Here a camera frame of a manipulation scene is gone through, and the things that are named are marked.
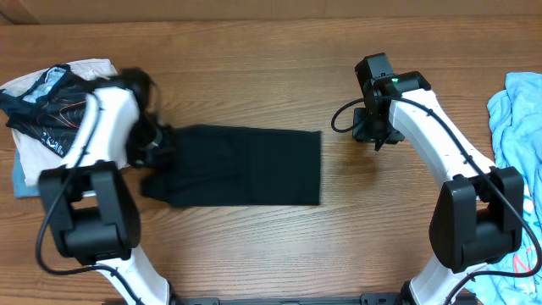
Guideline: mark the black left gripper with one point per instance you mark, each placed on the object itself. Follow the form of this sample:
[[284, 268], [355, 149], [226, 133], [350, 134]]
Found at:
[[157, 156]]

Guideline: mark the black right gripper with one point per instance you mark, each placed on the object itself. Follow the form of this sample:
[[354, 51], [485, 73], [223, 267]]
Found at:
[[362, 135]]

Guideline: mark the black t-shirt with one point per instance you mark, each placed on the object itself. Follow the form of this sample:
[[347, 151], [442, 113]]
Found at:
[[238, 166]]

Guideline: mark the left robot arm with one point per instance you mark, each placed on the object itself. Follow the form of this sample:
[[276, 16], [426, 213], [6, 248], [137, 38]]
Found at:
[[91, 221]]

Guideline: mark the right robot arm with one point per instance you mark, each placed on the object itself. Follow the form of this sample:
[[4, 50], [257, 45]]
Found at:
[[475, 221]]

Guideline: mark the black orange patterned garment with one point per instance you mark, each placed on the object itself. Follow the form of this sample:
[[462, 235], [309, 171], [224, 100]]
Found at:
[[51, 108]]

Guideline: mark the blue folded garment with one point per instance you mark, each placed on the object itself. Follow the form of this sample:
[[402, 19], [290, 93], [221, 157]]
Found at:
[[21, 190]]

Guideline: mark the light blue garment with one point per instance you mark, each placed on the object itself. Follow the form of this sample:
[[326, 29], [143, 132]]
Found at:
[[515, 124]]

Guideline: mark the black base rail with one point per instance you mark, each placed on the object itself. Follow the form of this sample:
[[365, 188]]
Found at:
[[288, 301]]

